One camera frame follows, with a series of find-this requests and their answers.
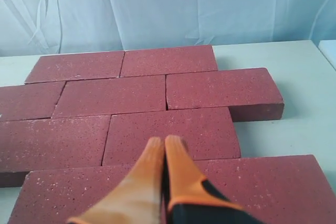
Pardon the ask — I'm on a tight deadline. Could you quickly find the middle row red brick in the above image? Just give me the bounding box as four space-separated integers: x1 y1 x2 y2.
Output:
53 76 166 118

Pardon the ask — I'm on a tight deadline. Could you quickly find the front large red brick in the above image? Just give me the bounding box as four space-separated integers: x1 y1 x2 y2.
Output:
120 45 218 77

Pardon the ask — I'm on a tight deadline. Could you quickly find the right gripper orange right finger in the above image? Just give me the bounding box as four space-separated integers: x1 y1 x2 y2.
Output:
165 135 243 223

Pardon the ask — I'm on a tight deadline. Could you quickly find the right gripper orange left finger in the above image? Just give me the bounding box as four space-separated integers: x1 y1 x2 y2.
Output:
67 137 164 223

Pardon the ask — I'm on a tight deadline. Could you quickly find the blue fabric backdrop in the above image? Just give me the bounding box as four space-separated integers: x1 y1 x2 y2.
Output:
1 0 335 57

